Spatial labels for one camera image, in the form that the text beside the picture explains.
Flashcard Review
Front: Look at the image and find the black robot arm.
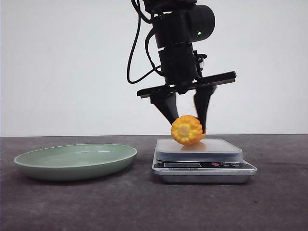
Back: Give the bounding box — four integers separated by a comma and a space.
132, 0, 236, 129

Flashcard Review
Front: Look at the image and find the silver digital kitchen scale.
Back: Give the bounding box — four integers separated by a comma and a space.
152, 139, 257, 183

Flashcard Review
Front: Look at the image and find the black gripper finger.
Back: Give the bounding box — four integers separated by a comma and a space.
193, 86, 216, 133
150, 93, 178, 125

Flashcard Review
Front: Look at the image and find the yellow corn cob piece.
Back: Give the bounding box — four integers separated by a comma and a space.
171, 115, 206, 145

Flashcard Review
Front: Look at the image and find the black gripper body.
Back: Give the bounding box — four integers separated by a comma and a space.
137, 44, 236, 98

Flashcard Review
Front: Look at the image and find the light green plate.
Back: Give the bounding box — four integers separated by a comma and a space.
13, 144, 138, 181

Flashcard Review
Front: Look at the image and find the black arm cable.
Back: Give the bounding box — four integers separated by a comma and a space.
127, 0, 167, 84

